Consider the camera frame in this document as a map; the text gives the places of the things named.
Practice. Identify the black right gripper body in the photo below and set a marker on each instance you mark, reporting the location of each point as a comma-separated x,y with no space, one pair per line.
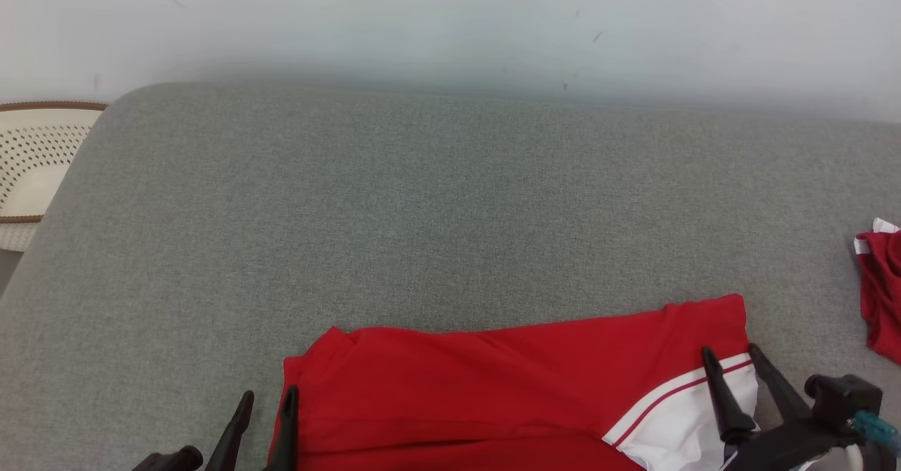
781,446

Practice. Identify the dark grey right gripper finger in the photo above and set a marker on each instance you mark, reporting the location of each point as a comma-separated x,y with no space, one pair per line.
778,386
725,400

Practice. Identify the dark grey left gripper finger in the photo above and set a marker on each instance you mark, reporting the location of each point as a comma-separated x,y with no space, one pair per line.
232,436
285,436

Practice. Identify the plain red white garment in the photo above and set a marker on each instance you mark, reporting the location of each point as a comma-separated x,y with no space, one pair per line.
883,295

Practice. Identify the red jersey with black lettering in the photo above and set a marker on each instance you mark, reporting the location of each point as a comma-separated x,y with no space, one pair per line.
457,386

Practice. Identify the cream perforated laundry basket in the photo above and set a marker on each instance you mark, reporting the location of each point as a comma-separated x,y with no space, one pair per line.
35,189

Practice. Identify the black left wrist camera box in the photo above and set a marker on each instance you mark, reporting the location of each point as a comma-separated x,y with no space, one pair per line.
176,459

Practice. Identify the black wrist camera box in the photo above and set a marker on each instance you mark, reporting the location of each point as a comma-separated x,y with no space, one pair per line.
841,397
176,459

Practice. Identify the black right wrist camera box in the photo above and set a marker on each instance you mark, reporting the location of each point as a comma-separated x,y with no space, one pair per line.
841,397

